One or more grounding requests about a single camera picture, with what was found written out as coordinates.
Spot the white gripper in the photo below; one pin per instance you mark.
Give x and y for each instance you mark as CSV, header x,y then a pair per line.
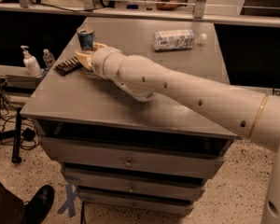
x,y
98,61

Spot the blue silver redbull can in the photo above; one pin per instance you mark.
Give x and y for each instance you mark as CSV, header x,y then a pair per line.
x,y
86,38

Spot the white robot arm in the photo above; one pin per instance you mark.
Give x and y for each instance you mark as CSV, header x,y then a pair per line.
x,y
250,114

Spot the black rxbar chocolate bar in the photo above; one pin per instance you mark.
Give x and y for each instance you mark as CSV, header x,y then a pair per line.
x,y
67,67

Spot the small clear bottle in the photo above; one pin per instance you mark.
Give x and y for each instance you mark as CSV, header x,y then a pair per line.
x,y
48,58

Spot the white pump dispenser bottle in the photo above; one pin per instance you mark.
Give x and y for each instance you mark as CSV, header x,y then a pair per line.
x,y
30,62

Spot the clear plastic water bottle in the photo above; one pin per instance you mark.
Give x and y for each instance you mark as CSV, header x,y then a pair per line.
x,y
177,39

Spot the grey drawer cabinet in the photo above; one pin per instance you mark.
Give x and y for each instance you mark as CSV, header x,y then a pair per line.
x,y
115,150

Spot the black stand leg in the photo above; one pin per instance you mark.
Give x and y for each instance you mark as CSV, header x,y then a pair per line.
x,y
17,138

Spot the blue tape cross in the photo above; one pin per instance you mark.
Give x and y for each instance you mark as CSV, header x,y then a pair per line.
x,y
69,204

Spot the black shoe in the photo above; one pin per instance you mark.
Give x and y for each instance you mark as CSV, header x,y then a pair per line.
x,y
37,209

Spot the dark trouser leg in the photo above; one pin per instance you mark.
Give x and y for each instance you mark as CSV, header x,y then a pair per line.
x,y
11,207

